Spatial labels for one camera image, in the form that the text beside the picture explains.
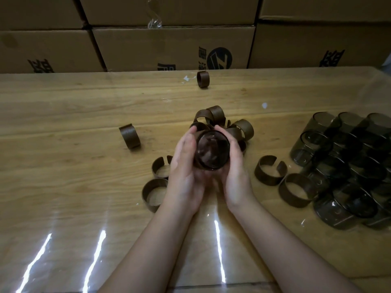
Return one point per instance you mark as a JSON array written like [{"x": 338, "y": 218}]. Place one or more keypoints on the cluster of smoky glass cups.
[{"x": 342, "y": 180}]

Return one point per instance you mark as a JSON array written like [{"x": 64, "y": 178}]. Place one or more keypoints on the person's left forearm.
[{"x": 146, "y": 256}]

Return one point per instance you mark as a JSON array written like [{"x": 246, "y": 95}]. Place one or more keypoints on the white paper scrap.
[{"x": 186, "y": 78}]

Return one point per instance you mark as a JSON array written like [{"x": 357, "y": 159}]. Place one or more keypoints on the person's right hand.
[{"x": 238, "y": 180}]

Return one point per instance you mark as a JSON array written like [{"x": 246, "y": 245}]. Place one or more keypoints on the stack of brown cardboard boxes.
[{"x": 171, "y": 48}]

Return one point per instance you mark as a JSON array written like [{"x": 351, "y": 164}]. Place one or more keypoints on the person's right forearm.
[{"x": 290, "y": 256}]

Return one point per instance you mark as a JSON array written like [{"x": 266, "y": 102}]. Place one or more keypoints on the person's left hand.
[{"x": 181, "y": 180}]

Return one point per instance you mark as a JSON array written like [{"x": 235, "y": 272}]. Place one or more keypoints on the smoky tinted glass cup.
[{"x": 213, "y": 152}]

